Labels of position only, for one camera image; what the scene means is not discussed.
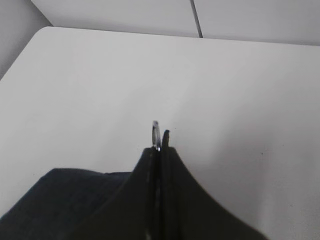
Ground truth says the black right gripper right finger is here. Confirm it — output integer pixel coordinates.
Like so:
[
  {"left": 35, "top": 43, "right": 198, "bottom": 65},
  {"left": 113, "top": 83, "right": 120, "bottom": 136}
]
[{"left": 160, "top": 130, "right": 266, "bottom": 240}]

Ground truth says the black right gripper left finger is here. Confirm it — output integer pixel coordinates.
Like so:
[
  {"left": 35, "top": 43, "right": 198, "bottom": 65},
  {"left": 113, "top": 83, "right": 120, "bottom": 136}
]
[{"left": 74, "top": 147, "right": 160, "bottom": 240}]

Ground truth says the dark blue fabric lunch bag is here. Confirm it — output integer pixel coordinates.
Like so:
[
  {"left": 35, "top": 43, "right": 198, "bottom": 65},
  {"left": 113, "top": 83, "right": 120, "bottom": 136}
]
[{"left": 0, "top": 168, "right": 130, "bottom": 240}]

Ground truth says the silver zipper pull ring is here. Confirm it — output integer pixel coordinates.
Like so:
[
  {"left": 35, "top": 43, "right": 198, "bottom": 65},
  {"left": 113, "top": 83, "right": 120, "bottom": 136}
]
[{"left": 151, "top": 120, "right": 162, "bottom": 152}]

